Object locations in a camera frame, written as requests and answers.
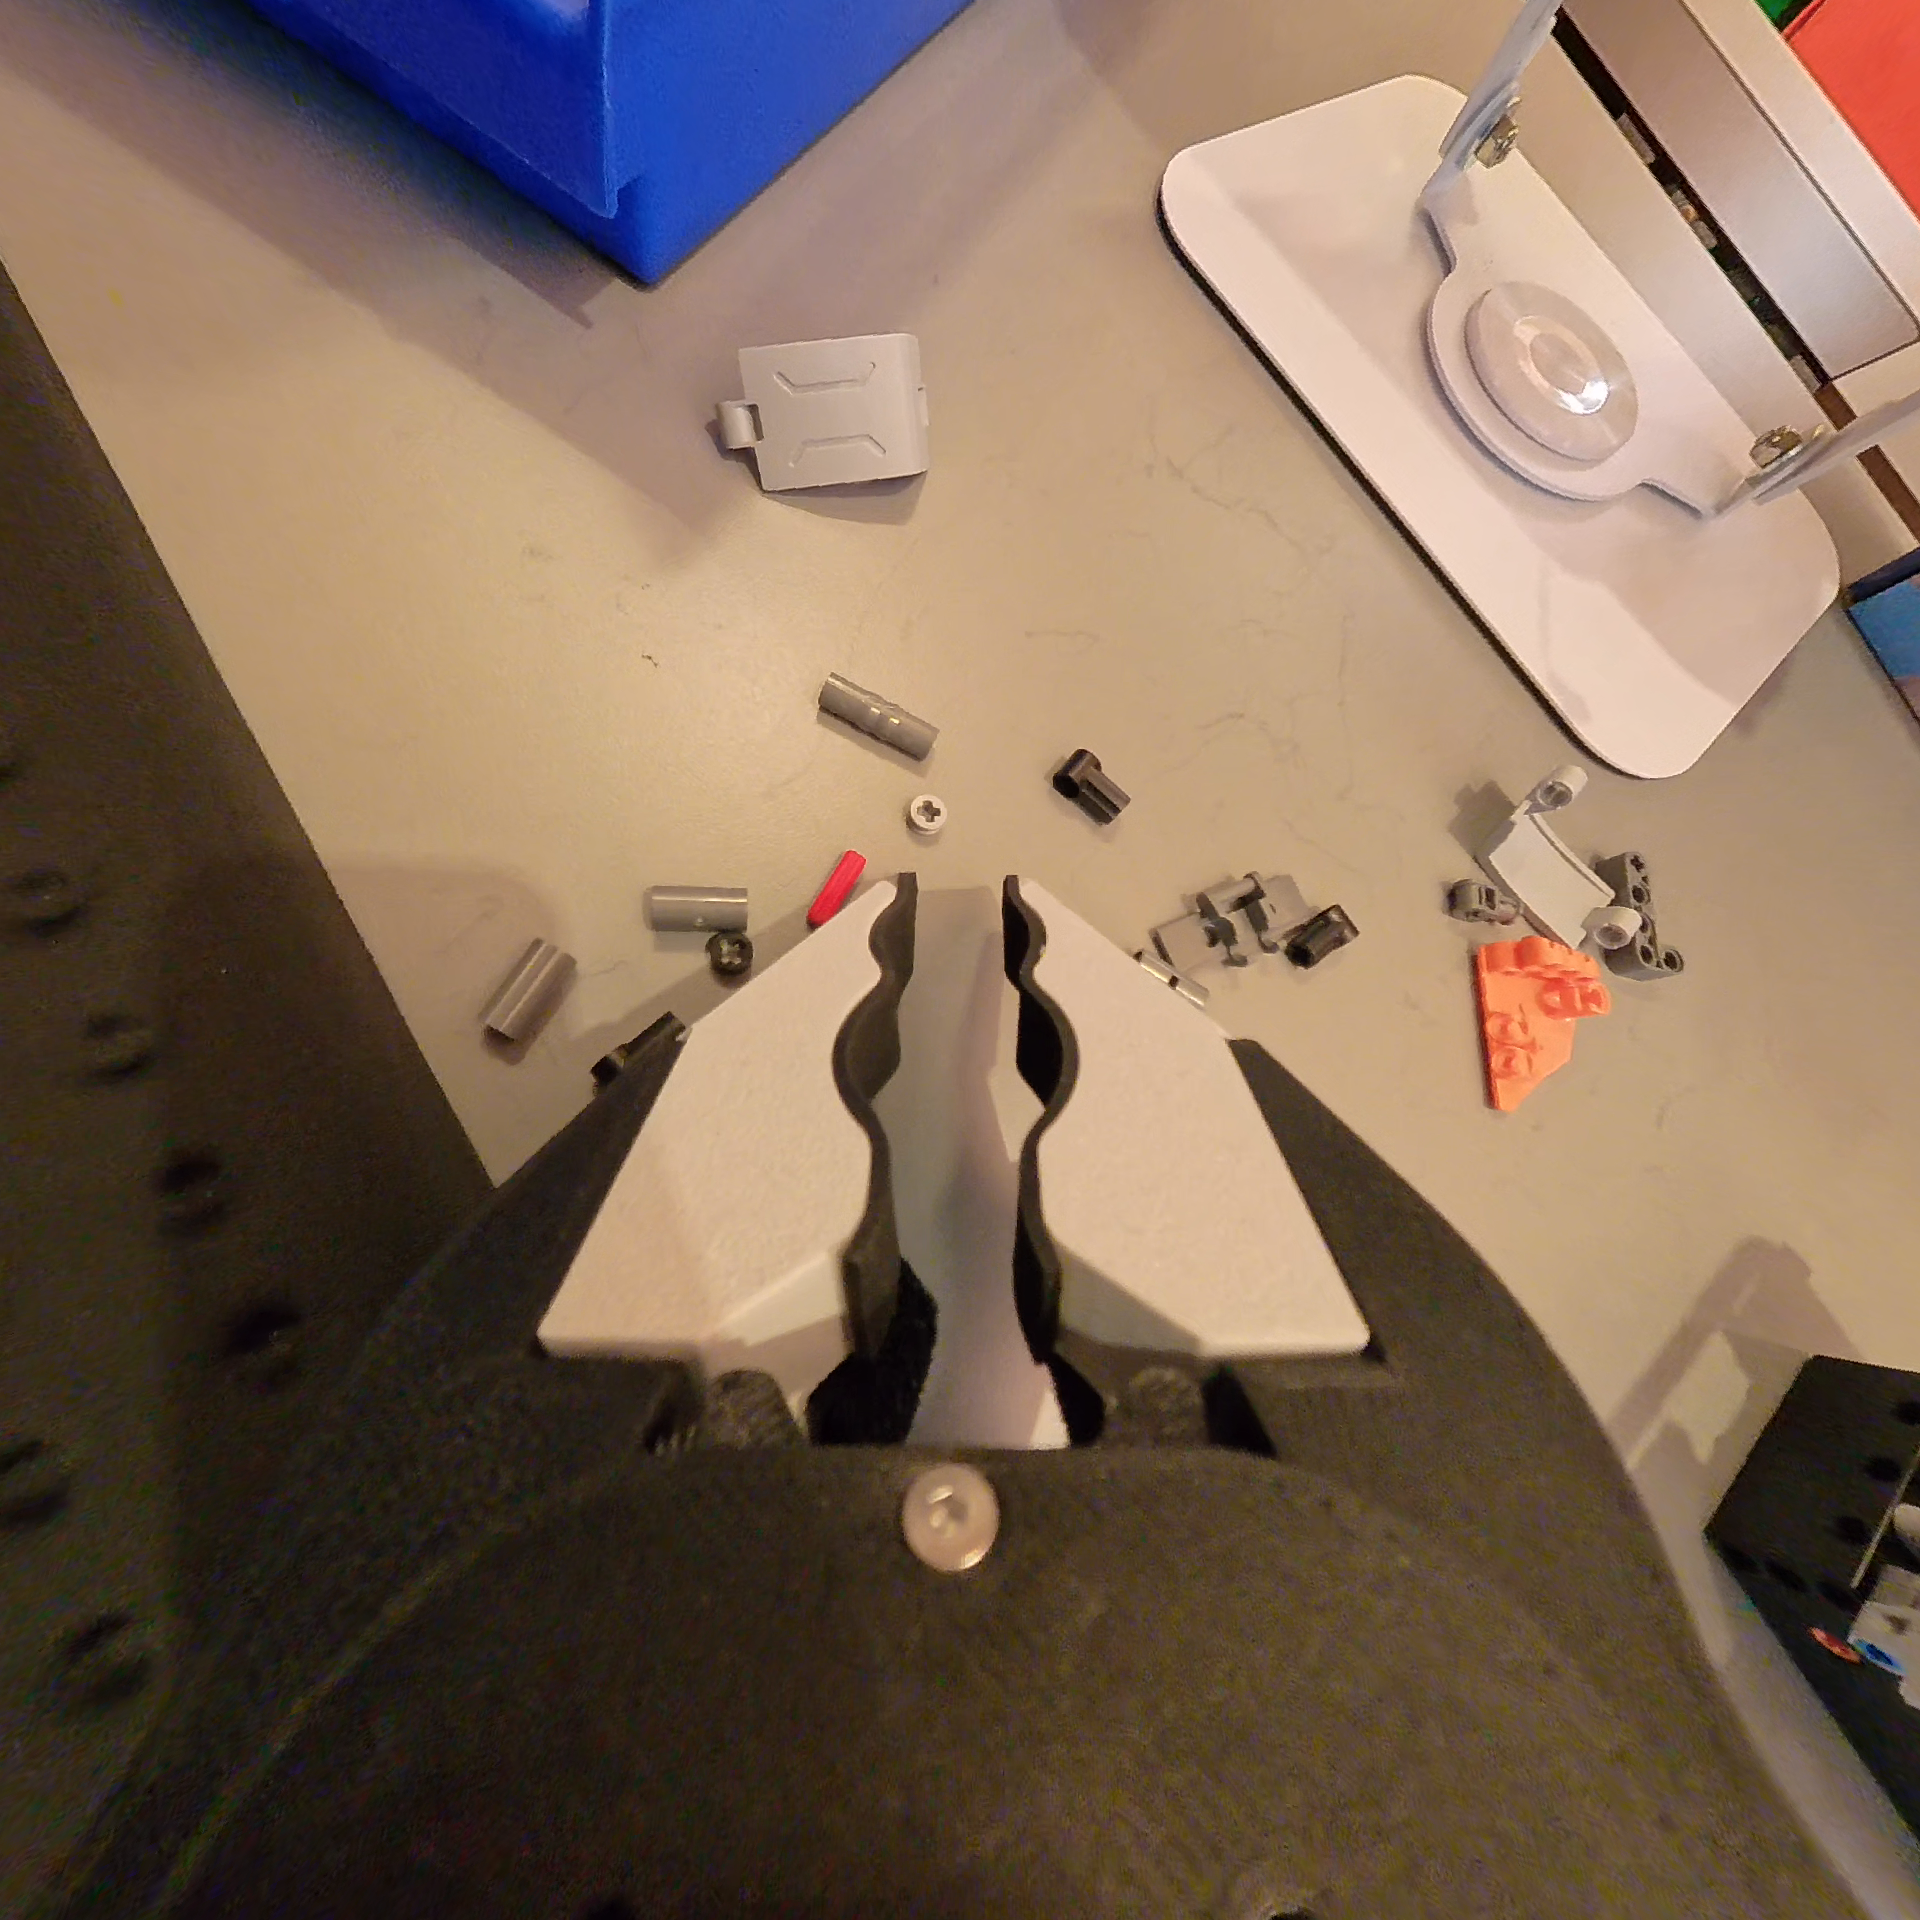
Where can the orange toy wedge piece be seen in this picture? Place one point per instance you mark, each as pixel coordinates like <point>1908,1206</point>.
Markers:
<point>1529,1037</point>

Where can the grey curved toy panel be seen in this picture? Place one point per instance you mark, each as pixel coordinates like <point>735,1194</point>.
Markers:
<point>832,413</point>

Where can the blue picture box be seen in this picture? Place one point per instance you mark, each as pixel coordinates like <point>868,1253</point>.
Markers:
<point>1890,622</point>

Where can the black perforated board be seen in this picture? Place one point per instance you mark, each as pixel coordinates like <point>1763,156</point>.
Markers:
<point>148,1050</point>

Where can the beige shelf board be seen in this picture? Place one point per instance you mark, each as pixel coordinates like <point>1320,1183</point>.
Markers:
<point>1723,149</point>

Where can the red short toy pin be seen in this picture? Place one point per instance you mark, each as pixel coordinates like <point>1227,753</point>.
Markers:
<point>834,888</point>

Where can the white toy bushing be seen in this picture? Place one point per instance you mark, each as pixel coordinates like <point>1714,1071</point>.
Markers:
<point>927,812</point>

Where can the white metal stand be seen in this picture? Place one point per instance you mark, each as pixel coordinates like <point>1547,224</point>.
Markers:
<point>1320,271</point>

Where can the black toy pin connector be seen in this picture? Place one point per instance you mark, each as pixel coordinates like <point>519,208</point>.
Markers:
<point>1083,780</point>
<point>638,1046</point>
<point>1320,932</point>

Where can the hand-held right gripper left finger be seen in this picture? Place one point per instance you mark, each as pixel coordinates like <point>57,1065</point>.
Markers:
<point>720,1185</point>

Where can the grey axle connector tube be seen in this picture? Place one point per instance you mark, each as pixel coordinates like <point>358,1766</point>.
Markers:
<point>879,713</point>

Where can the dark grey angled toy beam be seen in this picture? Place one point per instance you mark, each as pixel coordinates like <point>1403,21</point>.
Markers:
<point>1641,944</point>

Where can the small dark grey toy connector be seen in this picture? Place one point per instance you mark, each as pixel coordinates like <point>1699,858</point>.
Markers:
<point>1476,896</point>

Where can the grey toy hinge assembly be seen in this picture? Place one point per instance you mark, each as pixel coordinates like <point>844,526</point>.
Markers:
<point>1223,922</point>

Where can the blue plastic bin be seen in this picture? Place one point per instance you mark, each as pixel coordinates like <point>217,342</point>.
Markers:
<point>720,119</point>

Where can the orange panel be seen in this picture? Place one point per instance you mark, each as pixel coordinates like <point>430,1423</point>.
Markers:
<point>1862,61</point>

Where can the dark grey toy bushing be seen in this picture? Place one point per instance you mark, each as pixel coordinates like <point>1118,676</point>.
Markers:
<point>729,952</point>

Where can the black block with holes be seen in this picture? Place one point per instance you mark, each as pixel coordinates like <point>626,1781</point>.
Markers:
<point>1799,1470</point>

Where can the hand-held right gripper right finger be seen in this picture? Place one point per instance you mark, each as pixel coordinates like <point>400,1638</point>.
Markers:
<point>1185,1185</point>

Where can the grey arched panel with pins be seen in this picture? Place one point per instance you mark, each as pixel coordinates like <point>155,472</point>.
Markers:
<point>1546,870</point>

